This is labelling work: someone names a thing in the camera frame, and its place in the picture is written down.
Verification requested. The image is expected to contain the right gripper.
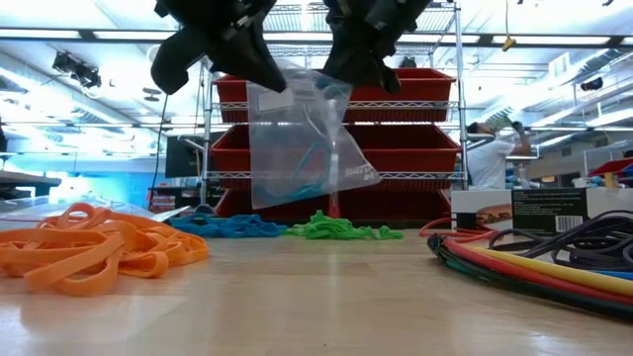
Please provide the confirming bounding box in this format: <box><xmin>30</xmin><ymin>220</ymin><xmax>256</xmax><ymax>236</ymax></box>
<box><xmin>320</xmin><ymin>0</ymin><xmax>434</xmax><ymax>95</ymax></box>

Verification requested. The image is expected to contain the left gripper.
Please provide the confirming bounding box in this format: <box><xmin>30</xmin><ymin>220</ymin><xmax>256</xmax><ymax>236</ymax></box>
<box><xmin>150</xmin><ymin>0</ymin><xmax>288</xmax><ymax>95</ymax></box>

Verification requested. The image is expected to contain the clear zip bag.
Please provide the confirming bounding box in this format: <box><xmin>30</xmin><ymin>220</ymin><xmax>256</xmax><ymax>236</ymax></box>
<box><xmin>245</xmin><ymin>67</ymin><xmax>382</xmax><ymax>211</ymax></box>

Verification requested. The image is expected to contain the blue rubber band pile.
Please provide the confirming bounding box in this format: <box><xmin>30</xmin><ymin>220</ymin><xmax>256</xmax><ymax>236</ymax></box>
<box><xmin>167</xmin><ymin>212</ymin><xmax>288</xmax><ymax>239</ymax></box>

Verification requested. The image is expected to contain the green rubber band pile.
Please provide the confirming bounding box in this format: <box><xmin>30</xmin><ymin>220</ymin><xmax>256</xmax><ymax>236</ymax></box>
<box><xmin>286</xmin><ymin>210</ymin><xmax>405</xmax><ymax>242</ymax></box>

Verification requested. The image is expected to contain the orange rubber band pile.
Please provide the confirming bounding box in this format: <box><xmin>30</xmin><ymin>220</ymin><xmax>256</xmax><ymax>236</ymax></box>
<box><xmin>0</xmin><ymin>202</ymin><xmax>212</xmax><ymax>298</ymax></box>

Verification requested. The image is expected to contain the dark brown rubber band pile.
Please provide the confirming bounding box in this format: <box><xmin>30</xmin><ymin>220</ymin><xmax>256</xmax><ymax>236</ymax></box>
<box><xmin>489</xmin><ymin>210</ymin><xmax>633</xmax><ymax>272</ymax></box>

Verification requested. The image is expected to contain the red plastic bin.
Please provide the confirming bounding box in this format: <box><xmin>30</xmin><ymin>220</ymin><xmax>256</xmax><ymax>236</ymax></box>
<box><xmin>211</xmin><ymin>124</ymin><xmax>333</xmax><ymax>192</ymax></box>
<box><xmin>345</xmin><ymin>67</ymin><xmax>456</xmax><ymax>124</ymax></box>
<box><xmin>216</xmin><ymin>190</ymin><xmax>332</xmax><ymax>223</ymax></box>
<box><xmin>336</xmin><ymin>124</ymin><xmax>461</xmax><ymax>193</ymax></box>
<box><xmin>337</xmin><ymin>190</ymin><xmax>452</xmax><ymax>223</ymax></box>
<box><xmin>213</xmin><ymin>73</ymin><xmax>258</xmax><ymax>125</ymax></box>

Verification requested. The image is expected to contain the black monitor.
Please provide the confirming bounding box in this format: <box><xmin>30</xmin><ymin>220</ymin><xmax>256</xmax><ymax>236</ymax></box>
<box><xmin>164</xmin><ymin>136</ymin><xmax>205</xmax><ymax>180</ymax></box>

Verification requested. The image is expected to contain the yellow hanging plug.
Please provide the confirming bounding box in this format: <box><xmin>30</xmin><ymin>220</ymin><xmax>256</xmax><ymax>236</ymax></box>
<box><xmin>501</xmin><ymin>0</ymin><xmax>518</xmax><ymax>53</ymax></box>

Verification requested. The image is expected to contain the person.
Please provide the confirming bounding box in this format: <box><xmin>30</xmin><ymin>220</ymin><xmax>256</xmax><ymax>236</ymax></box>
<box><xmin>467</xmin><ymin>116</ymin><xmax>533</xmax><ymax>192</ymax></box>

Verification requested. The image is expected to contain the white box hot dog print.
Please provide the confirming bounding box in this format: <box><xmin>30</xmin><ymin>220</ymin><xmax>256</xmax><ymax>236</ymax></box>
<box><xmin>450</xmin><ymin>187</ymin><xmax>633</xmax><ymax>237</ymax></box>

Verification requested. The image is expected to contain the black rolling workbench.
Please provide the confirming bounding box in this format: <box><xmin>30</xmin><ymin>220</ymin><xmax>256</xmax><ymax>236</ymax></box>
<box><xmin>0</xmin><ymin>170</ymin><xmax>63</xmax><ymax>195</ymax></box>

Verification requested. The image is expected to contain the red and blue object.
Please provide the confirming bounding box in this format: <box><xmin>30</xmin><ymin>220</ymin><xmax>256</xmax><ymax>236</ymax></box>
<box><xmin>588</xmin><ymin>157</ymin><xmax>633</xmax><ymax>189</ymax></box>

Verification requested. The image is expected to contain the coloured tube bundle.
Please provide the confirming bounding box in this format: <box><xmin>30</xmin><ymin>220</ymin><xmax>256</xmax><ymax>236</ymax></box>
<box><xmin>427</xmin><ymin>232</ymin><xmax>633</xmax><ymax>320</ymax></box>

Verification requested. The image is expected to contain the metal wire shelf cart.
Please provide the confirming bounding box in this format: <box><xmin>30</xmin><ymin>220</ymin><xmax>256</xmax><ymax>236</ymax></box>
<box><xmin>200</xmin><ymin>0</ymin><xmax>470</xmax><ymax>231</ymax></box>

